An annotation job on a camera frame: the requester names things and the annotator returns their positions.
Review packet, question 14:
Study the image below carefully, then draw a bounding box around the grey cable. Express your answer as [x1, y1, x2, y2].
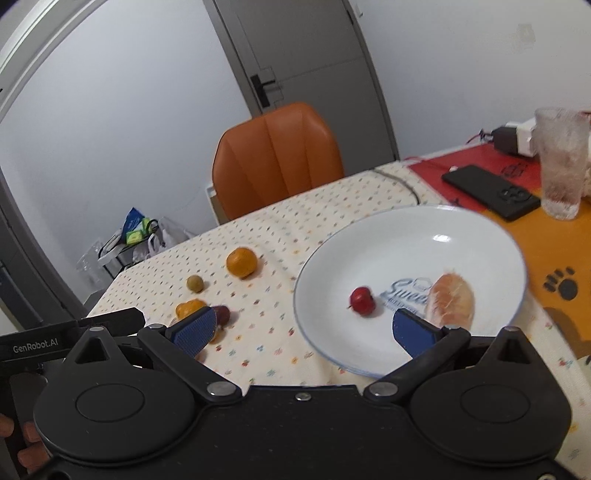
[371, 168, 422, 206]

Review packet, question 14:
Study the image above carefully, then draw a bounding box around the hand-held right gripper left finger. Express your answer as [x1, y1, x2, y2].
[61, 306, 243, 408]

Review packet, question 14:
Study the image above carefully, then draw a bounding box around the floral print tablecloth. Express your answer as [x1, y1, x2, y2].
[87, 161, 591, 480]

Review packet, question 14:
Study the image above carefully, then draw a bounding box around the peeled pomelo segment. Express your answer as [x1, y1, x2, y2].
[424, 272, 476, 334]

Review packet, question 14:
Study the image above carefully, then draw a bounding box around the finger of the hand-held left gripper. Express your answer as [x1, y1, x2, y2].
[76, 306, 147, 330]

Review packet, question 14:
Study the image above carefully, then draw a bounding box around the grey doorway frame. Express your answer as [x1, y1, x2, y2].
[0, 0, 112, 324]

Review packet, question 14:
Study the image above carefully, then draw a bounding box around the black smartphone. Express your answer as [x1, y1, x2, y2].
[441, 164, 542, 223]

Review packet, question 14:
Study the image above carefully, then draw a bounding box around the black wire rack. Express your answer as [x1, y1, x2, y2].
[96, 230, 158, 280]

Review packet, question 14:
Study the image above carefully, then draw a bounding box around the person's left hand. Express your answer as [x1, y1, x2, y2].
[0, 412, 52, 472]

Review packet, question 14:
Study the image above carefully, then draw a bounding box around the grey door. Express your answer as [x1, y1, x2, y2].
[213, 0, 400, 163]

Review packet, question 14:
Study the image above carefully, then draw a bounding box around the crumpled clear plastic bag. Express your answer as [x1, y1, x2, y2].
[534, 106, 591, 221]
[146, 220, 193, 257]

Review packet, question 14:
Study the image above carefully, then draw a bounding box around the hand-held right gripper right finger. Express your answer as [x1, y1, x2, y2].
[364, 308, 547, 408]

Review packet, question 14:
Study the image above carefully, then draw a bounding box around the green packet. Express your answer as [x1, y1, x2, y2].
[126, 220, 156, 246]

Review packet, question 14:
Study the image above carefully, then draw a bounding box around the black charger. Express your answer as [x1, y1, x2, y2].
[491, 125, 520, 156]

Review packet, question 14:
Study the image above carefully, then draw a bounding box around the red cable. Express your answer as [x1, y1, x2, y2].
[461, 130, 495, 147]

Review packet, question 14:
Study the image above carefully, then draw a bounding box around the orange paw print mat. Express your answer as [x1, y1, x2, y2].
[479, 184, 591, 359]

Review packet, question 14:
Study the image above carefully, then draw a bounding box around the large orange tangerine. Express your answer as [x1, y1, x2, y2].
[226, 247, 258, 280]

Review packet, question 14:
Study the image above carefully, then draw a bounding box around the small orange tangerine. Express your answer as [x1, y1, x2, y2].
[175, 298, 209, 324]

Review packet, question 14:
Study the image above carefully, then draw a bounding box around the white power adapter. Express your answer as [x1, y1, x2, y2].
[505, 117, 539, 158]

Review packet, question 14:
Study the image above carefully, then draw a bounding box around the orange leather chair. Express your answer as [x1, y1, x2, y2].
[212, 102, 345, 222]

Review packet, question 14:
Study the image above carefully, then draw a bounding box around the white plate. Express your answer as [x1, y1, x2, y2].
[293, 204, 528, 377]

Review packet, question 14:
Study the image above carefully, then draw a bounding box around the black door handle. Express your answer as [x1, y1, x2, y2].
[250, 69, 284, 108]

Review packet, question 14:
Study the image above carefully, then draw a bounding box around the small red round fruit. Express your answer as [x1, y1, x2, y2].
[348, 285, 378, 317]

